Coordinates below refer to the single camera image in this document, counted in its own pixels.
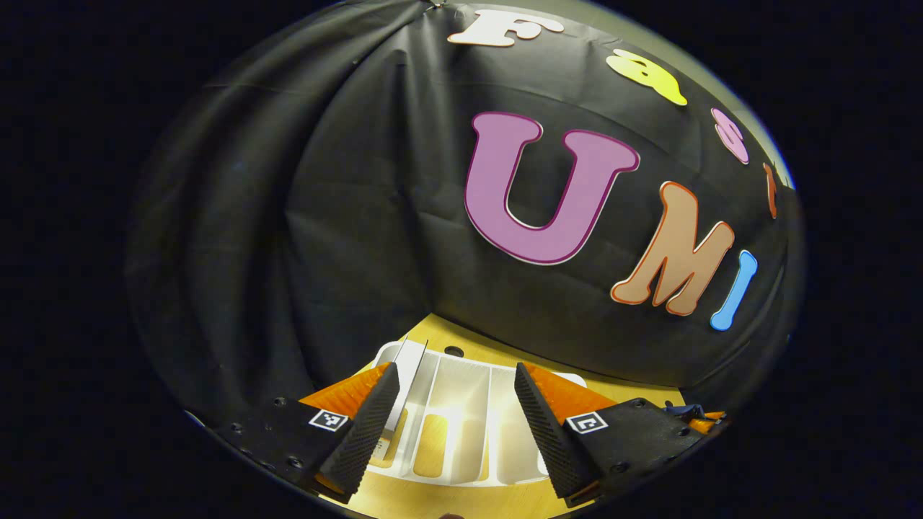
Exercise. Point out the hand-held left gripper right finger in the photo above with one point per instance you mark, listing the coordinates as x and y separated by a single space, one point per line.
548 432

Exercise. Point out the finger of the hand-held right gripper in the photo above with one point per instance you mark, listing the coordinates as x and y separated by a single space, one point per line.
710 419

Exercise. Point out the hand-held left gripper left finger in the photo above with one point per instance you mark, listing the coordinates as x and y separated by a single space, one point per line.
368 432

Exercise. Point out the white plastic bookshelf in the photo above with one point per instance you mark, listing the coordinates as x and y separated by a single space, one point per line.
461 432

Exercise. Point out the black backdrop cloth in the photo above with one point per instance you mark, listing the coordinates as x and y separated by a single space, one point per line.
360 216

